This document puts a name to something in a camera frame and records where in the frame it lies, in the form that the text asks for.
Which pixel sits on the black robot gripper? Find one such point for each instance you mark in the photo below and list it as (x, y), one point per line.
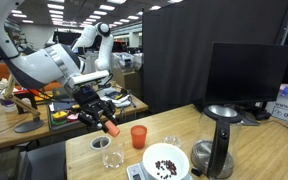
(93, 107)

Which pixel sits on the small orange cup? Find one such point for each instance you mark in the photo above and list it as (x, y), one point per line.
(112, 129)

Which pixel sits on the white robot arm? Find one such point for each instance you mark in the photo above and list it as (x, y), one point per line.
(59, 63)

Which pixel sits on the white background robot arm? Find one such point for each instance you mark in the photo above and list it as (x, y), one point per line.
(88, 38)

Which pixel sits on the large orange cup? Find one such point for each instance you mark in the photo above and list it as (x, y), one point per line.
(138, 134)

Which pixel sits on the clear glass bowl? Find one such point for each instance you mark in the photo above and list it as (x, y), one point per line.
(113, 155)

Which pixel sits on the white bowl with beans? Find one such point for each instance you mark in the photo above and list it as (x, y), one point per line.
(164, 161)

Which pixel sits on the black tray with toys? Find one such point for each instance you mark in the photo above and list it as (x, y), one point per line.
(63, 113)

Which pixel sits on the dark green box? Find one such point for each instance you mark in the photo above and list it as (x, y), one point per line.
(60, 93)

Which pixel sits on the wooden desk lamp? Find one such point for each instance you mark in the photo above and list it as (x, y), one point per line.
(28, 126)

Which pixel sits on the digital kitchen scale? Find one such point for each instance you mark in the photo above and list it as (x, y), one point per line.
(137, 172)

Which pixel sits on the small clear glass dish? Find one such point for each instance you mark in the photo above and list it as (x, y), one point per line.
(173, 140)

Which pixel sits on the orange sofa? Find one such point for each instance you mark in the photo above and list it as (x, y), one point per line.
(4, 75)

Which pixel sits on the glass electric kettle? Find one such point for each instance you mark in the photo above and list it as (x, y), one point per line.
(215, 151)

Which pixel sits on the black computer monitor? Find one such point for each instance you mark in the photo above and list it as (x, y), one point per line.
(245, 73)

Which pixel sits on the desk cable grommet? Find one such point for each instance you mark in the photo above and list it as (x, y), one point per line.
(100, 142)

